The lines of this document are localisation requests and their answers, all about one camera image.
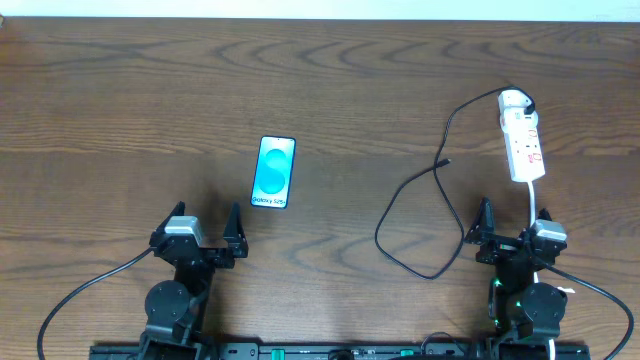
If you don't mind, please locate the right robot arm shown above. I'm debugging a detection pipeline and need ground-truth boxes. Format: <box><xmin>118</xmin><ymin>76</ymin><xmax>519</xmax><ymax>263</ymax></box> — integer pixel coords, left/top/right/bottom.
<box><xmin>465</xmin><ymin>198</ymin><xmax>567</xmax><ymax>359</ymax></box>

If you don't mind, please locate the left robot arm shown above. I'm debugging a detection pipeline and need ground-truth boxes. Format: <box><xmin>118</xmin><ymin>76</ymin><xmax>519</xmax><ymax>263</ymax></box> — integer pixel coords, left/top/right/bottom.
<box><xmin>137</xmin><ymin>201</ymin><xmax>248</xmax><ymax>359</ymax></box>

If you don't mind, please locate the white power strip cord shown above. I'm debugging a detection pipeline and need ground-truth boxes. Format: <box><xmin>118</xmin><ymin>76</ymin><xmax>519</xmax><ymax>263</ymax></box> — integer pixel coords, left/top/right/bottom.
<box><xmin>526</xmin><ymin>180</ymin><xmax>557</xmax><ymax>360</ymax></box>

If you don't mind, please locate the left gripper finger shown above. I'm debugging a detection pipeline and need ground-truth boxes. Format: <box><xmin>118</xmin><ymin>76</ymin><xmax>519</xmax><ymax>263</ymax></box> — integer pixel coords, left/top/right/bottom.
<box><xmin>223</xmin><ymin>202</ymin><xmax>249</xmax><ymax>258</ymax></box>
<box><xmin>155</xmin><ymin>201</ymin><xmax>186</xmax><ymax>235</ymax></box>

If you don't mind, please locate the Samsung Galaxy smartphone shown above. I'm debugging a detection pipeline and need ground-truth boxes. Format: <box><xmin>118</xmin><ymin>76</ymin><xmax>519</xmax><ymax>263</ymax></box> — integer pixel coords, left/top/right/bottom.
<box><xmin>250</xmin><ymin>136</ymin><xmax>296</xmax><ymax>209</ymax></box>

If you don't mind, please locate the black USB charging cable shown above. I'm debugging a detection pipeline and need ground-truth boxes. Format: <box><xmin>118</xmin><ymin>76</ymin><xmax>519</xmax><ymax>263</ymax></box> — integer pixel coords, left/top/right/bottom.
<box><xmin>374</xmin><ymin>85</ymin><xmax>537</xmax><ymax>281</ymax></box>

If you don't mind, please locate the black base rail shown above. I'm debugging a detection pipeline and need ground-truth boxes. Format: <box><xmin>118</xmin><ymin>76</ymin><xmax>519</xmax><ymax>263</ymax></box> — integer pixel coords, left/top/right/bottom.
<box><xmin>88</xmin><ymin>341</ymin><xmax>592</xmax><ymax>360</ymax></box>

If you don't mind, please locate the white USB charger plug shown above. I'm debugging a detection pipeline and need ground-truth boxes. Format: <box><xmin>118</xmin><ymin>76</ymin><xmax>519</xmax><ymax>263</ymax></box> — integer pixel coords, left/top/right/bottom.
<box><xmin>498</xmin><ymin>89</ymin><xmax>532</xmax><ymax>113</ymax></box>

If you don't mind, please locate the white power strip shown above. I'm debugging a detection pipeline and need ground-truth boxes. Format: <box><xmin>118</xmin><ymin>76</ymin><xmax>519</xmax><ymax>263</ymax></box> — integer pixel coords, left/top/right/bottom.
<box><xmin>500</xmin><ymin>107</ymin><xmax>545</xmax><ymax>183</ymax></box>

